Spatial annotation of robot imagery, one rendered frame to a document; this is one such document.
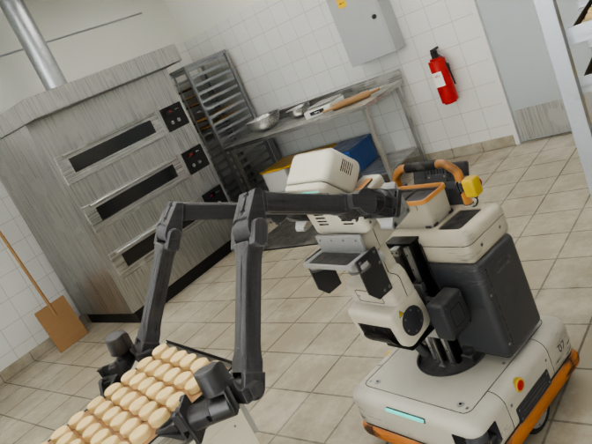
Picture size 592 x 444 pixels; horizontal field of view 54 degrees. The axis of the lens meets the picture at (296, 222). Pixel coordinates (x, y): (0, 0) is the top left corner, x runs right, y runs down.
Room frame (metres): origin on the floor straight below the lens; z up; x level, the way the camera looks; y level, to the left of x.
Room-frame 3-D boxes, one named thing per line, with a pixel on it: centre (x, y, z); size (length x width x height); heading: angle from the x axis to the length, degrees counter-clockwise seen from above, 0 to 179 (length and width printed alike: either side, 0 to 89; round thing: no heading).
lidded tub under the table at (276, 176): (6.30, -0.15, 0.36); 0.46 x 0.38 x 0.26; 133
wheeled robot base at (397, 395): (2.01, -0.34, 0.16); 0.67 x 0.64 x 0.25; 124
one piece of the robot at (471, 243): (2.06, -0.41, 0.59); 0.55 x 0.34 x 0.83; 34
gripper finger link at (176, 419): (1.22, 0.45, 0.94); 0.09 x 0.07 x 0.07; 79
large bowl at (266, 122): (6.29, -0.14, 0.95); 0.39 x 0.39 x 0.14
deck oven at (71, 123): (5.52, 1.30, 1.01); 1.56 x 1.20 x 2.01; 135
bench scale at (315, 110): (5.69, -0.71, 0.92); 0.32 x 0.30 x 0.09; 141
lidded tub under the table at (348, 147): (5.69, -0.75, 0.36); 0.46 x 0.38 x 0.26; 136
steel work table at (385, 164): (5.91, -0.54, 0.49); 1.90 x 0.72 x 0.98; 45
